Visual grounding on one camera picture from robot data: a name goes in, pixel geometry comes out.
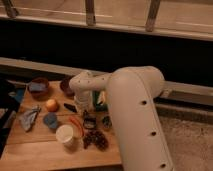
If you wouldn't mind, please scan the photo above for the black handled brush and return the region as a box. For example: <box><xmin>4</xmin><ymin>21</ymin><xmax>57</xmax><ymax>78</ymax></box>
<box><xmin>64</xmin><ymin>103</ymin><xmax>77</xmax><ymax>113</ymax></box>

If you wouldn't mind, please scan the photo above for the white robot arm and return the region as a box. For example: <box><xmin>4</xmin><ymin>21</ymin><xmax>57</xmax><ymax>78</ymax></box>
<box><xmin>69</xmin><ymin>66</ymin><xmax>175</xmax><ymax>171</ymax></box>

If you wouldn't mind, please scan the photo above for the white cup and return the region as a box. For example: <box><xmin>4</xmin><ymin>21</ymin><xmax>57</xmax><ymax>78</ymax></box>
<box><xmin>56</xmin><ymin>125</ymin><xmax>74</xmax><ymax>146</ymax></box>

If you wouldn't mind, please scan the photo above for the blue plastic cup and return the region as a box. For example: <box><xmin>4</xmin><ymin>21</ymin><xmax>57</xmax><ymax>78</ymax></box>
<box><xmin>43</xmin><ymin>112</ymin><xmax>58</xmax><ymax>130</ymax></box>

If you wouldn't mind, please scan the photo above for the small black metal object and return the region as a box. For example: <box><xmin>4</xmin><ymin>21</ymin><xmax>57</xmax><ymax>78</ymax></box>
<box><xmin>83</xmin><ymin>118</ymin><xmax>97</xmax><ymax>129</ymax></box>

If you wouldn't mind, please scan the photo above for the red chili pepper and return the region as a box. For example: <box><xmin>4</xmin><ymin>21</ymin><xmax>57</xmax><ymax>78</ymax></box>
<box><xmin>69</xmin><ymin>116</ymin><xmax>84</xmax><ymax>137</ymax></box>

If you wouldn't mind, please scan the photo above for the green plastic tray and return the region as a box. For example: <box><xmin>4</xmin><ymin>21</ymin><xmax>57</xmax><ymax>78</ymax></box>
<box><xmin>92</xmin><ymin>91</ymin><xmax>107</xmax><ymax>111</ymax></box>

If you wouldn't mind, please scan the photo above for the brown grape bunch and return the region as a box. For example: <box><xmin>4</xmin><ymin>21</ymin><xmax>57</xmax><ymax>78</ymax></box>
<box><xmin>83</xmin><ymin>130</ymin><xmax>109</xmax><ymax>151</ymax></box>

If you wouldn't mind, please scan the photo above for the yellow corn cob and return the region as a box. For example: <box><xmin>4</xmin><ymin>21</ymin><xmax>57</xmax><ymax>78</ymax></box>
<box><xmin>98</xmin><ymin>91</ymin><xmax>106</xmax><ymax>103</ymax></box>

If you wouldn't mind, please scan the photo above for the orange fruit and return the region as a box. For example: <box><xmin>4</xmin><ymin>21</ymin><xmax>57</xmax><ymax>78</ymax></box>
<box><xmin>45</xmin><ymin>99</ymin><xmax>59</xmax><ymax>112</ymax></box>

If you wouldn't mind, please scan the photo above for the purple bowl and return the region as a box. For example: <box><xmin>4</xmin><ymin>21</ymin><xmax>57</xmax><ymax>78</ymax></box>
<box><xmin>60</xmin><ymin>77</ymin><xmax>74</xmax><ymax>97</ymax></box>

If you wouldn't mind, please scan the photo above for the brown bowl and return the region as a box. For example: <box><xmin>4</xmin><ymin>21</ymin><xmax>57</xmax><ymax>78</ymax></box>
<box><xmin>27</xmin><ymin>77</ymin><xmax>49</xmax><ymax>98</ymax></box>

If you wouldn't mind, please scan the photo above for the grey blue cloth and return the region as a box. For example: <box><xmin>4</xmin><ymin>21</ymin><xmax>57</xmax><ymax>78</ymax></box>
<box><xmin>18</xmin><ymin>106</ymin><xmax>41</xmax><ymax>132</ymax></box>

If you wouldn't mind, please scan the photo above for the blue sponge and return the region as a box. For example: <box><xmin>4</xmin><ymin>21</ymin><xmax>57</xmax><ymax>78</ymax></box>
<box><xmin>29</xmin><ymin>82</ymin><xmax>45</xmax><ymax>92</ymax></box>

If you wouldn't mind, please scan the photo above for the blue object at table edge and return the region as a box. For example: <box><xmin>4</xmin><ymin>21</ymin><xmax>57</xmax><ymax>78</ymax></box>
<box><xmin>10</xmin><ymin>88</ymin><xmax>25</xmax><ymax>103</ymax></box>

